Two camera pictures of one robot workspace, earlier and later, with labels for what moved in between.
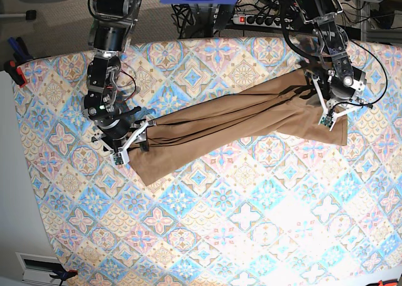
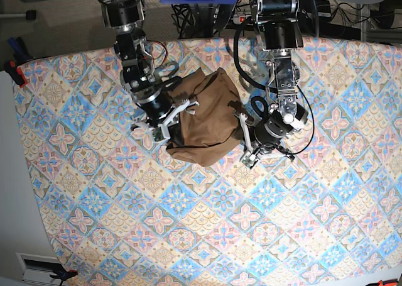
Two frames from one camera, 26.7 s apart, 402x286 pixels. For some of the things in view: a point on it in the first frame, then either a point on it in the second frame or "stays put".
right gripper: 340,91 → 271,130
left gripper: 122,132 → 155,102
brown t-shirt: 178,143 → 213,126
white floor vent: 36,268 stays put
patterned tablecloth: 299,212 stays put
